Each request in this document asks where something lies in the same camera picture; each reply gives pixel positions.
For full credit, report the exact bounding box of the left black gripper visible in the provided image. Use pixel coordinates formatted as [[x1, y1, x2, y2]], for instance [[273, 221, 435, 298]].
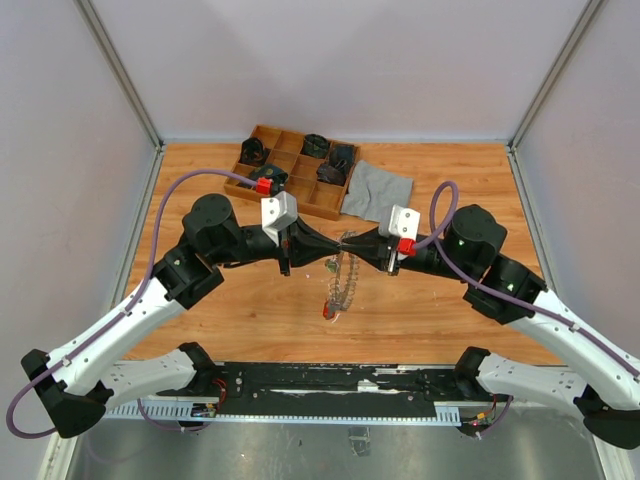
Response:
[[212, 214, 340, 276]]

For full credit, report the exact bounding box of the red key tag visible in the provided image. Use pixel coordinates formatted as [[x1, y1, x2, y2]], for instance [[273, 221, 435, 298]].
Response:
[[322, 300, 338, 321]]

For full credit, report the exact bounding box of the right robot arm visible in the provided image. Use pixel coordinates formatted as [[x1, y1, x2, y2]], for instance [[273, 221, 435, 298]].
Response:
[[342, 205, 639, 450]]

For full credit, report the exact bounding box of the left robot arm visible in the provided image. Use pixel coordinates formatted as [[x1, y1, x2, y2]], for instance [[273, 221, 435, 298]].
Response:
[[21, 192, 339, 438]]

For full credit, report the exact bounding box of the grey folded cloth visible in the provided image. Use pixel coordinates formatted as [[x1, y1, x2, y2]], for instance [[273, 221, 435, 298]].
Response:
[[340, 160, 413, 222]]

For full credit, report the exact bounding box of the wooden divided tray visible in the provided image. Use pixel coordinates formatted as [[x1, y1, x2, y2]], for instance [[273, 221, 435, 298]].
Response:
[[232, 125, 361, 220]]

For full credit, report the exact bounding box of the rolled purple tie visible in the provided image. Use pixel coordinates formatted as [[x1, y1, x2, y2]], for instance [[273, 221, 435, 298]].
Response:
[[316, 162, 346, 187]]

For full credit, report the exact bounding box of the blue patterned tie front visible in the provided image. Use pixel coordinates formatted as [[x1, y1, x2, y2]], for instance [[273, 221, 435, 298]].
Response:
[[247, 164, 289, 196]]

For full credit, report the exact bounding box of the rolled dark tie right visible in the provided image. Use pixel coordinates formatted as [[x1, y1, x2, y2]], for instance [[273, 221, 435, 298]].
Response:
[[328, 143, 356, 174]]

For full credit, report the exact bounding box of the rolled dark tie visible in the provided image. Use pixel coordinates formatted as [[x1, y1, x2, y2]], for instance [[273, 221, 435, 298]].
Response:
[[239, 137, 270, 167], [328, 143, 356, 174]]

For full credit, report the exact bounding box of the rolled green tie back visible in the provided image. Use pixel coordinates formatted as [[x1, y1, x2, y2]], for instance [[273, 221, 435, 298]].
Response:
[[301, 134, 330, 159]]

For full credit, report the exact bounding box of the rolled dark tie back left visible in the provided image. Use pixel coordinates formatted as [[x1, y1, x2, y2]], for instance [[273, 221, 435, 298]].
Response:
[[239, 137, 270, 167]]

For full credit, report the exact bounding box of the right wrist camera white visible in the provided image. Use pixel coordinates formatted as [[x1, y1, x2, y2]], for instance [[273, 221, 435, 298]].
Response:
[[378, 205, 421, 240]]

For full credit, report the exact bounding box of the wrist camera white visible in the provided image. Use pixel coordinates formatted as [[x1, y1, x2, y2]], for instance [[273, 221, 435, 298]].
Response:
[[260, 191, 298, 246], [378, 205, 421, 240]]

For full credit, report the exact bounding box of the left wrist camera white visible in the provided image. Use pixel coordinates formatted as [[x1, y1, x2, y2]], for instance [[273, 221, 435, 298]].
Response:
[[260, 191, 298, 246]]

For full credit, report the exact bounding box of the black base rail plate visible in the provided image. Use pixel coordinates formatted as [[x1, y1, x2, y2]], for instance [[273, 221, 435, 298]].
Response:
[[198, 362, 493, 408]]

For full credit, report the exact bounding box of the slotted grey cable duct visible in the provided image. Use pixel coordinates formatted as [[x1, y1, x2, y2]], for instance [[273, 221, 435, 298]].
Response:
[[106, 397, 462, 427]]

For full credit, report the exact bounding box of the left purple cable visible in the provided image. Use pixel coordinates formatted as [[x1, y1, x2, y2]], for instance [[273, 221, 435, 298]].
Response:
[[5, 168, 274, 440]]

